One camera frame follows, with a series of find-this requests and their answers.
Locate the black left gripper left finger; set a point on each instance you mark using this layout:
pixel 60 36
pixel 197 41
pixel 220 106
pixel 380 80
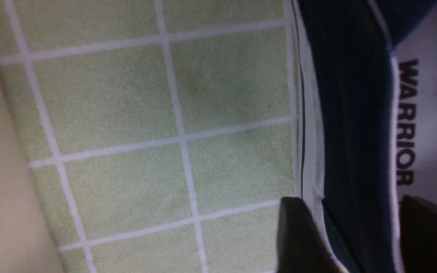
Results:
pixel 300 248

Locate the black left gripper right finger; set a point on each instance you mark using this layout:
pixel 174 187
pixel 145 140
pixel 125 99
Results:
pixel 418 219

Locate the navy canvas sneaker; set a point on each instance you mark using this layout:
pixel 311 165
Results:
pixel 368 74

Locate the green checked cloth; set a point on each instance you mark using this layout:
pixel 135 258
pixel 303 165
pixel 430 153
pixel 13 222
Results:
pixel 159 133

